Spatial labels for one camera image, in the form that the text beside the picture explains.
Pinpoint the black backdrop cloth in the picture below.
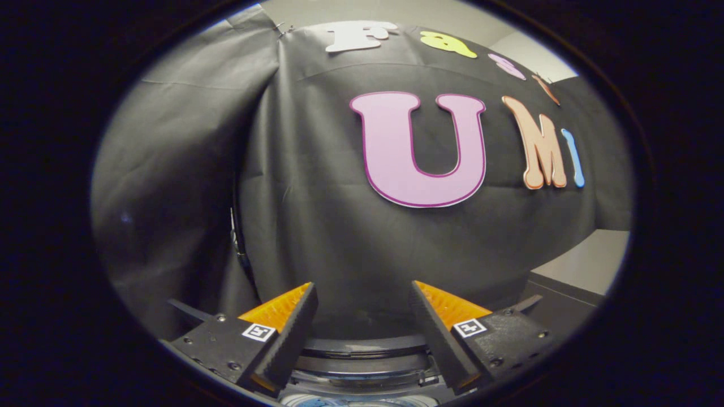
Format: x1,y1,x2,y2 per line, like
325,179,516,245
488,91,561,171
90,6,633,340

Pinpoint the black hanging cable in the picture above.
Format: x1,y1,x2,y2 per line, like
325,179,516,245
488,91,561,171
229,170,255,286

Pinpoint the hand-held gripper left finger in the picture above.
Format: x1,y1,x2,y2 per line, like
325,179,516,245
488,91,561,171
161,282,318,399

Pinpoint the beige cabinet with dark top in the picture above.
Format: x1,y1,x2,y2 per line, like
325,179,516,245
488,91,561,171
520,229,630,340

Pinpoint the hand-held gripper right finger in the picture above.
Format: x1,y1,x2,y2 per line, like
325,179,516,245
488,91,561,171
410,280,558,395

